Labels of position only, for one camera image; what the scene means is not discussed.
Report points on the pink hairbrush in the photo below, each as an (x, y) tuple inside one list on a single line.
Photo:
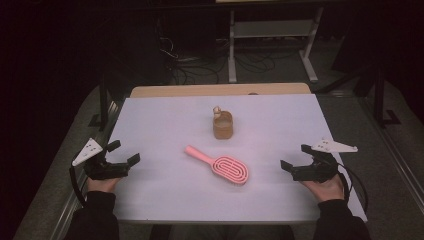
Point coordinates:
[(230, 168)]

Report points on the white metal shelf stand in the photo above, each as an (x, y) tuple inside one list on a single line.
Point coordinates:
[(273, 28)]

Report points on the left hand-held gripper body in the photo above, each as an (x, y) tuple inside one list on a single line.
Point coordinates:
[(103, 170)]

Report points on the black metal stand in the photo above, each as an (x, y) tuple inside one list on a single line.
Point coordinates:
[(380, 100), (104, 100)]

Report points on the white table mat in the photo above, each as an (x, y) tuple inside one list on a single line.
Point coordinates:
[(166, 193)]

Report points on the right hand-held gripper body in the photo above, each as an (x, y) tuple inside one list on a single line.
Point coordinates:
[(316, 171)]

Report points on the person's left hand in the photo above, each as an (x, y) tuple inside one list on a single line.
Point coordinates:
[(101, 185)]

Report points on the person's right hand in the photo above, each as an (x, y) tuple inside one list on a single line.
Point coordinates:
[(328, 190)]

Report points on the brown bear pen holder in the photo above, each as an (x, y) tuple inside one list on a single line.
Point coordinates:
[(222, 128)]

